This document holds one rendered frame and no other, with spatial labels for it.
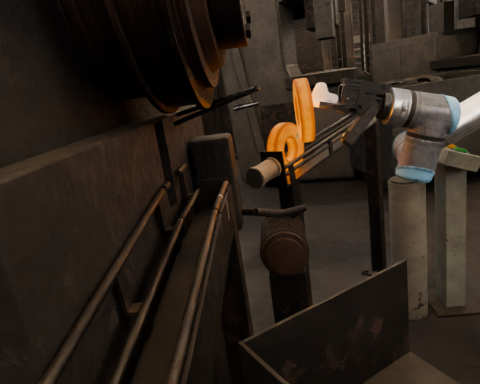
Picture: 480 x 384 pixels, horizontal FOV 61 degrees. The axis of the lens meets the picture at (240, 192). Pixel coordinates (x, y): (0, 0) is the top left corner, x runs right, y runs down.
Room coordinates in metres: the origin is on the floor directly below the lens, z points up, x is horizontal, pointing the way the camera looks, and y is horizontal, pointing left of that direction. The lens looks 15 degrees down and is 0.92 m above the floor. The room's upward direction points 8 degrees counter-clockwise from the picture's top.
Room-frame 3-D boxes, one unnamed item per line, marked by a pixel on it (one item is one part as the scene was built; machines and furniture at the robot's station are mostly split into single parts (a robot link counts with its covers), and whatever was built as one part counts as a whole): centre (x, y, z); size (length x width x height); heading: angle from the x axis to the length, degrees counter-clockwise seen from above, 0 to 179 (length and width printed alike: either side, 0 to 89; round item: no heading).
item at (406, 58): (4.65, -2.18, 0.55); 1.10 x 0.53 x 1.10; 14
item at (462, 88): (3.06, -1.46, 0.39); 1.03 x 0.83 x 0.77; 99
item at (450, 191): (1.36, -0.73, 0.31); 0.24 x 0.16 x 0.62; 174
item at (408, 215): (1.33, -0.57, 0.26); 0.12 x 0.12 x 0.52
